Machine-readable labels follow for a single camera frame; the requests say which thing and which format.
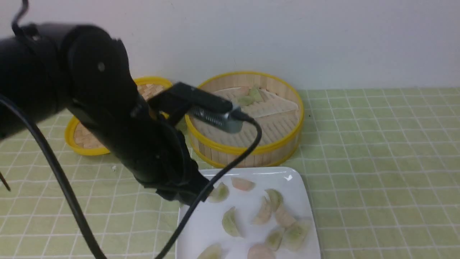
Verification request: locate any beige dumpling plate centre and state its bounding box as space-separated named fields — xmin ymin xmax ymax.
xmin=252 ymin=196 xmax=272 ymax=225

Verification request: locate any pink dumpling plate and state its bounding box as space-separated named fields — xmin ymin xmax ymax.
xmin=231 ymin=177 xmax=255 ymax=192
xmin=247 ymin=243 xmax=276 ymax=259

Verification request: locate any pink dumpling plate top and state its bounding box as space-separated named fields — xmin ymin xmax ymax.
xmin=231 ymin=177 xmax=255 ymax=192

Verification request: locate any green checked tablecloth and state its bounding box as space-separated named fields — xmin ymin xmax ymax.
xmin=0 ymin=88 xmax=460 ymax=259

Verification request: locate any black camera cable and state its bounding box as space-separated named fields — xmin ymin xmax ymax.
xmin=0 ymin=94 xmax=263 ymax=259

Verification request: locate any white square plate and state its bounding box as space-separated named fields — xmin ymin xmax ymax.
xmin=175 ymin=166 xmax=321 ymax=259

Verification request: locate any green dumpling plate upper right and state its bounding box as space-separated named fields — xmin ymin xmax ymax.
xmin=265 ymin=188 xmax=284 ymax=212

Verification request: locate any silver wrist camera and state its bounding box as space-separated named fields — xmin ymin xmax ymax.
xmin=149 ymin=82 xmax=245 ymax=134

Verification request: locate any small green dumpling in steamer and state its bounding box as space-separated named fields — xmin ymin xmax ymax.
xmin=235 ymin=96 xmax=255 ymax=106

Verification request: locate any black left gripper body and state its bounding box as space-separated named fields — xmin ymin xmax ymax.
xmin=105 ymin=105 xmax=209 ymax=205

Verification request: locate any white steamer liner cloth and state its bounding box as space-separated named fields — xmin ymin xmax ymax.
xmin=190 ymin=87 xmax=300 ymax=147

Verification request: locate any yellow rimmed bamboo steamer basket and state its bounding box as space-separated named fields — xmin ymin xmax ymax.
xmin=185 ymin=72 xmax=305 ymax=168

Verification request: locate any small green dumpling plate lower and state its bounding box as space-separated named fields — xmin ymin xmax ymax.
xmin=264 ymin=227 xmax=285 ymax=252

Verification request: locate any green dumpling plate centre left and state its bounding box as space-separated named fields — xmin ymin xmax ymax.
xmin=221 ymin=206 xmax=244 ymax=238

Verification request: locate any pink dumpling plate bottom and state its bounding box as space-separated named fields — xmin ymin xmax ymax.
xmin=247 ymin=243 xmax=276 ymax=259

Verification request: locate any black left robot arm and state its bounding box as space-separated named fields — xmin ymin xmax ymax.
xmin=1 ymin=23 xmax=209 ymax=205

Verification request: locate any green dumpling plate bottom left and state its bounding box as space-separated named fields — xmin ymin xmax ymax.
xmin=197 ymin=243 xmax=223 ymax=259

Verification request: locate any yellow rimmed bamboo steamer lid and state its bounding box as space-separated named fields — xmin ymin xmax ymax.
xmin=64 ymin=77 xmax=172 ymax=156

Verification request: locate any green dumpling plate top left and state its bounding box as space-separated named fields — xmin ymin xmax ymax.
xmin=208 ymin=182 xmax=229 ymax=203

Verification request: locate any large green dumpling plate right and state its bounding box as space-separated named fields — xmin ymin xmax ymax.
xmin=282 ymin=218 xmax=312 ymax=252

